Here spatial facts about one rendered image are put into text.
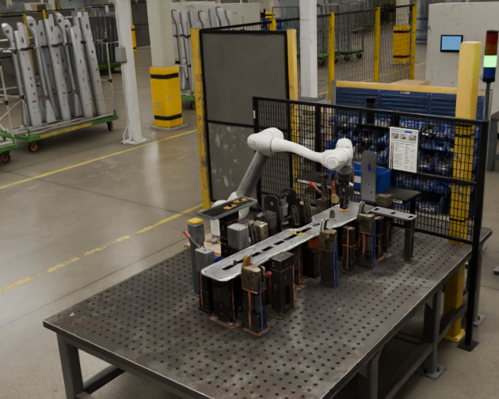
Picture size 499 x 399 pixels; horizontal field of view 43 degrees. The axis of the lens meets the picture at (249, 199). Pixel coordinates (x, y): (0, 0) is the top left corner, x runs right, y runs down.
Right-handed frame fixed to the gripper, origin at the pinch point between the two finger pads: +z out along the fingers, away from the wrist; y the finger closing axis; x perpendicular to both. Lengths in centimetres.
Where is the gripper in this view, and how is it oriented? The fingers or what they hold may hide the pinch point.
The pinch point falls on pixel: (344, 203)
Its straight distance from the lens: 399.4
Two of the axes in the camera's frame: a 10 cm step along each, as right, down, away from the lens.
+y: 7.4, 1.9, -6.5
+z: 0.4, 9.5, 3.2
